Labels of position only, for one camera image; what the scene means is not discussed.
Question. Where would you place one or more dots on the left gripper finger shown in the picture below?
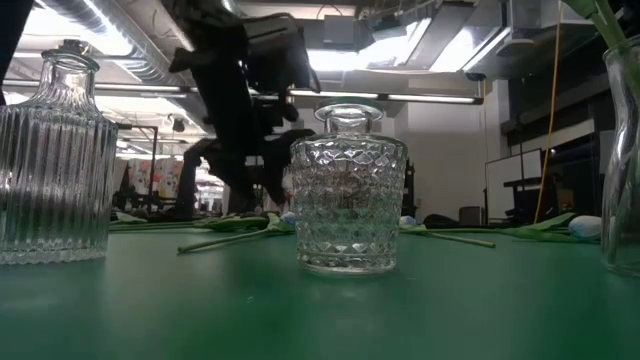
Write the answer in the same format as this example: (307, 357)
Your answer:
(281, 170)
(237, 175)

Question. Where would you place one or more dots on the white artificial tulip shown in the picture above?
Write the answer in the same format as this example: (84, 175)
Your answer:
(225, 240)
(407, 220)
(585, 226)

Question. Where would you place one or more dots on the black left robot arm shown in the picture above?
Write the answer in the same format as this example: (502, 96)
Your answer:
(225, 30)

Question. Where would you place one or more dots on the diamond-pattern clear glass vase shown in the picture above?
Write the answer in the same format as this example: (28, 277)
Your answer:
(350, 200)

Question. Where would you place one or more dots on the ribbed clear glass vase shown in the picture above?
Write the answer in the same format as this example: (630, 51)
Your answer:
(55, 175)

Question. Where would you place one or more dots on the smooth clear glass vase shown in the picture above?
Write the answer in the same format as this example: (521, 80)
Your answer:
(625, 175)

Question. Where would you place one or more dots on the black upright panel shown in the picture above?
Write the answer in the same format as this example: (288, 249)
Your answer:
(186, 190)

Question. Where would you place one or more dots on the green table mat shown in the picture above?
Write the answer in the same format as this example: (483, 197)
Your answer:
(320, 320)

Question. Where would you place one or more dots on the grey bin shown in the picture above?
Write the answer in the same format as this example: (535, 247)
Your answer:
(471, 216)

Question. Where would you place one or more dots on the whiteboard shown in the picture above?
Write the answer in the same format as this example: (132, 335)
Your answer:
(510, 185)

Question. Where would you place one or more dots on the silver round ventilation duct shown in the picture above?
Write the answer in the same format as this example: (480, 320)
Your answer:
(150, 65)

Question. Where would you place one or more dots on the black metal table frame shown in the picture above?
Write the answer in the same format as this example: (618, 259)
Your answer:
(470, 226)

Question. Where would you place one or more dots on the large silver air duct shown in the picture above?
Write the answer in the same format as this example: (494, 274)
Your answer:
(450, 45)

